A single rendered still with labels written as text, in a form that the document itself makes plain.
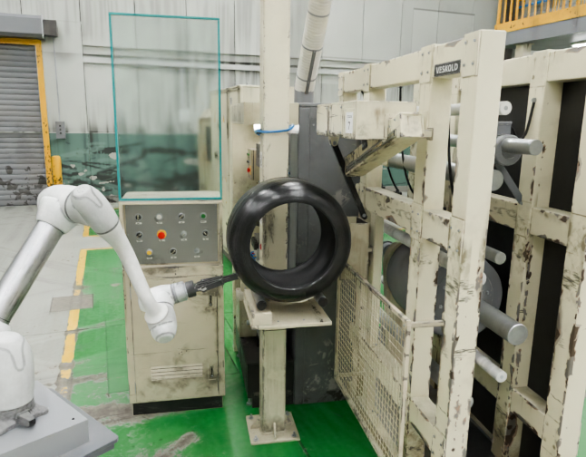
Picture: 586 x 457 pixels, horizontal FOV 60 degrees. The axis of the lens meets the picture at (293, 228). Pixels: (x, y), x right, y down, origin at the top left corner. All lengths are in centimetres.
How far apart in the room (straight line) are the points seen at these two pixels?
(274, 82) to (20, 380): 163
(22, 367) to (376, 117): 149
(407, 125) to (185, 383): 201
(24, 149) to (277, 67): 901
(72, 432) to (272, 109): 160
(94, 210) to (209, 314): 125
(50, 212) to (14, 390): 63
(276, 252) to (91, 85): 885
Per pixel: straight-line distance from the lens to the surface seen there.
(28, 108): 1117
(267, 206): 218
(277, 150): 254
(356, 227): 262
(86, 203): 197
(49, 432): 188
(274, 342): 278
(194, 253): 296
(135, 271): 214
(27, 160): 1122
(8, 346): 186
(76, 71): 1108
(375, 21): 1283
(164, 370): 316
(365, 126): 199
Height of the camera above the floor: 170
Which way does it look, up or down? 12 degrees down
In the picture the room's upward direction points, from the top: 1 degrees clockwise
